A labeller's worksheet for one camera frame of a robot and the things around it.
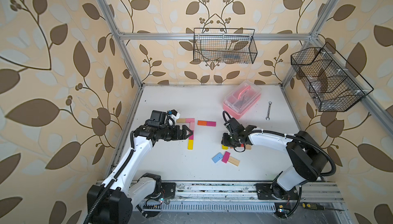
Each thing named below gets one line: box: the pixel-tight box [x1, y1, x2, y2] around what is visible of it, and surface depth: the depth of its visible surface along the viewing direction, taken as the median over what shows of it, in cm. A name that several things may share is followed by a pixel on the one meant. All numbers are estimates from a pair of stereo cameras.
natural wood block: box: [176, 118, 186, 124], surface depth 102 cm
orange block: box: [197, 120, 208, 126], surface depth 101 cm
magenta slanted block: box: [221, 150, 231, 164], surface depth 86 cm
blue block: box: [211, 152, 224, 164], surface depth 86 cm
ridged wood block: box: [227, 155, 241, 167], surface depth 85 cm
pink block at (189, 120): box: [185, 118, 195, 124], surface depth 101 cm
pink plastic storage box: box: [222, 79, 262, 120], surface depth 102 cm
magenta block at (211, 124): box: [206, 121, 217, 127], surface depth 101 cm
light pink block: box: [189, 121, 195, 131], surface depth 100 cm
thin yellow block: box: [187, 139, 194, 150], surface depth 92 cm
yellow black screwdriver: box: [301, 202, 345, 211], surface depth 70 cm
